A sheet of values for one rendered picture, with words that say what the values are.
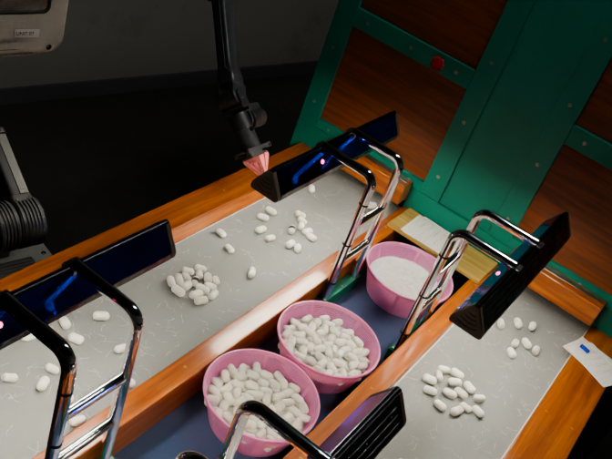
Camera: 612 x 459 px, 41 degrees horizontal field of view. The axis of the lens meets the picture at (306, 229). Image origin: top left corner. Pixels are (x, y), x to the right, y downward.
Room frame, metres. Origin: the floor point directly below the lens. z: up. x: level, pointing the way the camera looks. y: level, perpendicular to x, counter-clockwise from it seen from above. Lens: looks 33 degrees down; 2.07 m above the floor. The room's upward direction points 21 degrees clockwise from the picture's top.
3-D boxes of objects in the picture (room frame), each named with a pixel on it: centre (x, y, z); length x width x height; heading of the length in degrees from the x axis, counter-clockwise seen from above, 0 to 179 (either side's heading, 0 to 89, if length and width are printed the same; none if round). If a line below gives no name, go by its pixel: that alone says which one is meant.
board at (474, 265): (2.16, -0.41, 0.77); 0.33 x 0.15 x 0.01; 67
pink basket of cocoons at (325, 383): (1.56, -0.15, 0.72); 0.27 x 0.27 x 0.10
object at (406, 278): (1.96, -0.32, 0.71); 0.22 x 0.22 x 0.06
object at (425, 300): (1.72, -0.44, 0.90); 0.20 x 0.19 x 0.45; 157
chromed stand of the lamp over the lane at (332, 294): (1.88, -0.07, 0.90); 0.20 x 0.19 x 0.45; 157
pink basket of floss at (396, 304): (1.96, -0.32, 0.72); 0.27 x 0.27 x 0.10
